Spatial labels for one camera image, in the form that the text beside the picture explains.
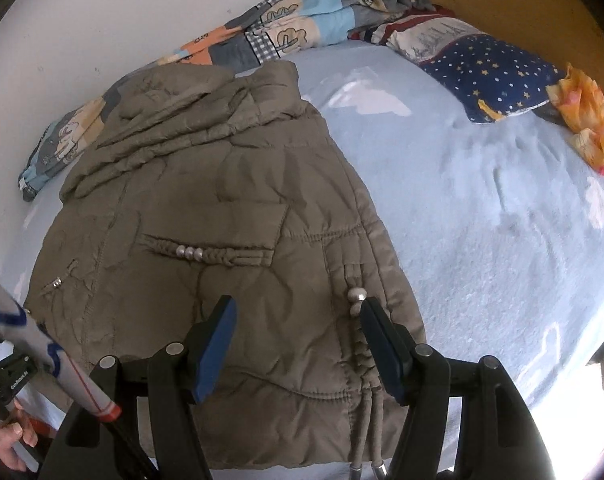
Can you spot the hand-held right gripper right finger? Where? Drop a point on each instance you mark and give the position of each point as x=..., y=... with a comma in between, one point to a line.
x=382, y=355

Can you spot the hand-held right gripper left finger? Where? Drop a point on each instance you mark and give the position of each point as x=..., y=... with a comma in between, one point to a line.
x=214, y=355

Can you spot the olive quilted jacket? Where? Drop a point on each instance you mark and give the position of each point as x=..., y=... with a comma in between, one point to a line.
x=207, y=200

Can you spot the person's left hand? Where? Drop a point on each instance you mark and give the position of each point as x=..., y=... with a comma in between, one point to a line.
x=7, y=440

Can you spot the light blue cloud-print blanket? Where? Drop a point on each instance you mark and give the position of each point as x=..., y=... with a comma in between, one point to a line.
x=482, y=235

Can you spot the navy star-print pillow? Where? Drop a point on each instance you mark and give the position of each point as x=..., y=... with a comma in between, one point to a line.
x=482, y=70

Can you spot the orange floral cloth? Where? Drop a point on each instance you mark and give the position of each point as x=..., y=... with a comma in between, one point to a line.
x=587, y=110

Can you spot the rolled patchwork quilt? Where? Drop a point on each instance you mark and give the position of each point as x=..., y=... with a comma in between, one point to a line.
x=292, y=15

